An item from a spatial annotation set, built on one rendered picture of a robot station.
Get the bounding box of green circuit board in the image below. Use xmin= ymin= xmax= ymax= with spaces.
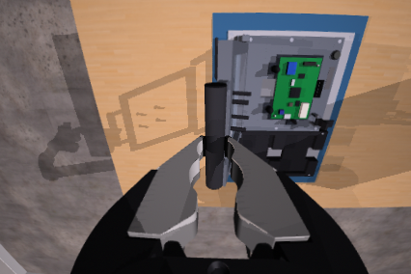
xmin=270 ymin=57 xmax=322 ymax=119

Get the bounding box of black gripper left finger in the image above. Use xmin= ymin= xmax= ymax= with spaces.
xmin=70 ymin=135 xmax=206 ymax=274

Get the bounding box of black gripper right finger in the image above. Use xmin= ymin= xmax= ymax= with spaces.
xmin=224 ymin=135 xmax=369 ymax=274

